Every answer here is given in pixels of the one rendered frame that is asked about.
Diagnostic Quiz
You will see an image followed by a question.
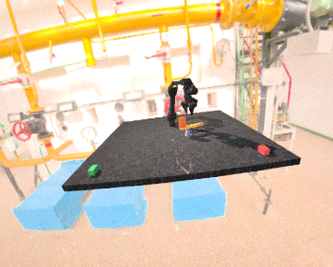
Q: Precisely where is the small green block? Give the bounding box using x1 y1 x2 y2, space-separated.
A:
87 165 99 175

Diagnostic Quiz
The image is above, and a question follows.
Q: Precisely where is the small red block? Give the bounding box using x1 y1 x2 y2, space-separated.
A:
257 144 270 155

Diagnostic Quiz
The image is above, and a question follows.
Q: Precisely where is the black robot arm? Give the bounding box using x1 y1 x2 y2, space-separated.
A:
166 78 199 127

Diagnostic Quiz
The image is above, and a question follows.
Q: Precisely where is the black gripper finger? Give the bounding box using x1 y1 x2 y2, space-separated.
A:
188 106 197 116
182 105 188 114

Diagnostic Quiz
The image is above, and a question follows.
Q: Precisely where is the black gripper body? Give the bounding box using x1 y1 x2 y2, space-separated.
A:
181 95 198 107

